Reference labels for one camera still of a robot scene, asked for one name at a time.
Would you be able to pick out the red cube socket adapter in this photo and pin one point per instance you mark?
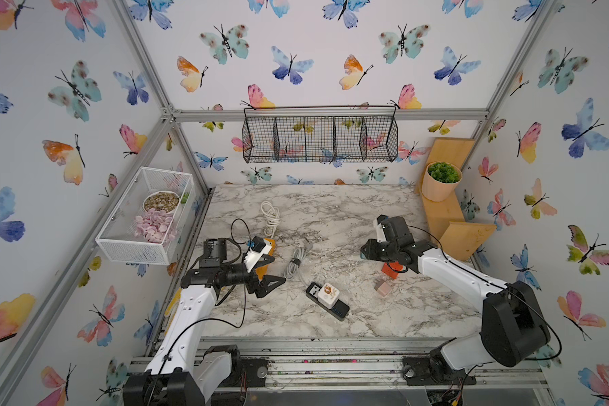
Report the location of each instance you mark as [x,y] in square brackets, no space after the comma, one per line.
[393,269]

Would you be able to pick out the wooden corner shelf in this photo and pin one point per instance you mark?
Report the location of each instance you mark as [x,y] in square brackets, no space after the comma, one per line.
[444,216]

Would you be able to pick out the pink pot green plant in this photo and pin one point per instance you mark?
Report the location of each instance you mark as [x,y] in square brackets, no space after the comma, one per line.
[440,180]

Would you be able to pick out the orange power strip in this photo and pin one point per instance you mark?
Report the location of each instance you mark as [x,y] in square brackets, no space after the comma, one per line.
[262,271]

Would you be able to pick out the white cube socket adapter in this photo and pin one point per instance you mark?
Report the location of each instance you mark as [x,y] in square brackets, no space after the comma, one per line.
[328,295]

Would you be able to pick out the black power strip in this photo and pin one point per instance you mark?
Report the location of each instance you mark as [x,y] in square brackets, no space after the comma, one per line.
[339,311]

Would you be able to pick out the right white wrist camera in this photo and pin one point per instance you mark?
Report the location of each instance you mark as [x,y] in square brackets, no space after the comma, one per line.
[381,237]

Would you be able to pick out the bowl of brown pebbles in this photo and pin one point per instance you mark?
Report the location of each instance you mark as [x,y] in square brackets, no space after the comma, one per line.
[163,200]

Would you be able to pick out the yellow rubber glove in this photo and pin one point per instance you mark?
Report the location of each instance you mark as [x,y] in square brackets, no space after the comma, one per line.
[172,306]

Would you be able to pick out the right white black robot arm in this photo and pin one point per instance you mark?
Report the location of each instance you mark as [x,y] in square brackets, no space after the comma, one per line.
[512,326]

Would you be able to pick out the white mesh wall basket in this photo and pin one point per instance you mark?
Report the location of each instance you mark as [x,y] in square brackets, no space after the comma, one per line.
[116,239]

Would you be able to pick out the pink flower pile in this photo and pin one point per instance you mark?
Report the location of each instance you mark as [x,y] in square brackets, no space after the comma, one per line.
[156,227]

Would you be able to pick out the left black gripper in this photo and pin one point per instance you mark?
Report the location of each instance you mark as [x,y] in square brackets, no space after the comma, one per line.
[261,288]

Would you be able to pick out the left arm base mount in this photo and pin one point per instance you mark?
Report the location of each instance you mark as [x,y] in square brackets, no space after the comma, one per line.
[222,370]

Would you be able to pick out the pink plug adapter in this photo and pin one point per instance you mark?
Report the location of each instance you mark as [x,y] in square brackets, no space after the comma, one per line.
[384,288]

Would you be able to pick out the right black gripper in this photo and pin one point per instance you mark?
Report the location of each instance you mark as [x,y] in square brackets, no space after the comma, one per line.
[369,252]

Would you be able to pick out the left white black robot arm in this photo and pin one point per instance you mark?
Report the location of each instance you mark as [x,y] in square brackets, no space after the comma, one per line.
[173,377]

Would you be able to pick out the black wire wall basket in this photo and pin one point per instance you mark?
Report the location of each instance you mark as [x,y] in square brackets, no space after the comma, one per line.
[329,135]

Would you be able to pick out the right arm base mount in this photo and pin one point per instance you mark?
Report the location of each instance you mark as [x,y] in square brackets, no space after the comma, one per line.
[432,369]

